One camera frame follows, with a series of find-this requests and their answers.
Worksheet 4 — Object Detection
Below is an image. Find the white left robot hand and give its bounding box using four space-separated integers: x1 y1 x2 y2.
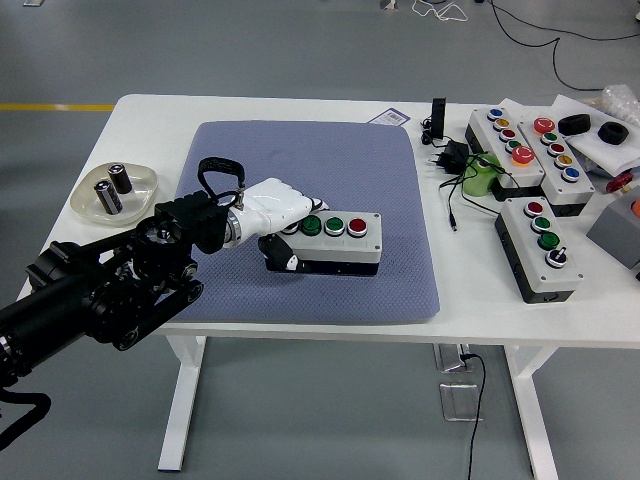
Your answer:
234 177 331 275

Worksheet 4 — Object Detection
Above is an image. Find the grey four-button control box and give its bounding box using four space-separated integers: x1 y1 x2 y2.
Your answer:
264 210 384 278
493 197 585 305

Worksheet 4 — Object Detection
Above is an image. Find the grey five-button control box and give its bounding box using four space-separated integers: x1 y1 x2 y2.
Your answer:
464 106 546 202
517 116 596 219

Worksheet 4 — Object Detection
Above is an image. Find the grey box with orange button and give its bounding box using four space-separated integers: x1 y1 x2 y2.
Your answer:
585 185 640 271

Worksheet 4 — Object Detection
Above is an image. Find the red mushroom button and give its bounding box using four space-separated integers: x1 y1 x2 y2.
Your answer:
605 172 637 195

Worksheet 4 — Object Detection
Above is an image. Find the grey-blue textured mat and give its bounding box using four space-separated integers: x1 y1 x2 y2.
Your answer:
169 119 441 326

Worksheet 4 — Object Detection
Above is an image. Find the purple-edged white label card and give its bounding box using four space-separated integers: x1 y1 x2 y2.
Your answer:
370 107 411 127

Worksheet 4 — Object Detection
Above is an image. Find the black cylindrical battery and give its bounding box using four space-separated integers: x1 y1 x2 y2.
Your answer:
107 162 134 195
93 180 124 216

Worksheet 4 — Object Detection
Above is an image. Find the black upright small device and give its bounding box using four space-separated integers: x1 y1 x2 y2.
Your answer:
429 97 447 142

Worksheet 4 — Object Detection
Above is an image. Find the cream shallow dish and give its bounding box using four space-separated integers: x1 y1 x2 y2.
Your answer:
69 161 160 229

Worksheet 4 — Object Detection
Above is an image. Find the black power adapter plug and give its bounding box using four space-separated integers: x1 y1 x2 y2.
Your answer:
427 139 471 176

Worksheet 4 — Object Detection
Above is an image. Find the green plastic cup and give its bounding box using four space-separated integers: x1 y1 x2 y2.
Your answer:
460 152 503 199

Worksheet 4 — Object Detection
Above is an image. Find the white table leg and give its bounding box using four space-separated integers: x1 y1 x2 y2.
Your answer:
502 344 560 480
157 335 208 472

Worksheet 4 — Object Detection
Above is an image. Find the white paper sheet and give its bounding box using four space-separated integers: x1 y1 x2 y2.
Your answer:
496 97 556 124

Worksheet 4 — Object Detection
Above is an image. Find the white foam sheet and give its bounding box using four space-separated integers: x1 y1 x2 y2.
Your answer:
549 93 640 177

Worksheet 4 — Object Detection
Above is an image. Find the clear plastic bag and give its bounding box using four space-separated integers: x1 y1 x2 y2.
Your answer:
582 83 640 129

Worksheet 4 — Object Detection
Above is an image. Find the black adapter cord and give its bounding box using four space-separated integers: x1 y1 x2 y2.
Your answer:
438 152 524 234

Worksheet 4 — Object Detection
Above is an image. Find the clear plastic bracket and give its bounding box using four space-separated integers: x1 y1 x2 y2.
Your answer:
433 343 471 372
438 382 484 422

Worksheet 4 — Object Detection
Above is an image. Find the white floor cable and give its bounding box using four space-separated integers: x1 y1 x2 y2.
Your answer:
412 0 469 24

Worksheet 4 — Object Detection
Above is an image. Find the black hanging power cable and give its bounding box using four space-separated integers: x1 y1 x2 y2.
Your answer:
459 352 487 480

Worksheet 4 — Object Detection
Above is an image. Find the black foam ring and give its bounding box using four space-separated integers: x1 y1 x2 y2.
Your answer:
598 121 628 146
557 113 591 136

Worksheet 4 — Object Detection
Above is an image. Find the black floor cable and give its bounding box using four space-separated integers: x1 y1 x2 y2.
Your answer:
487 0 640 92

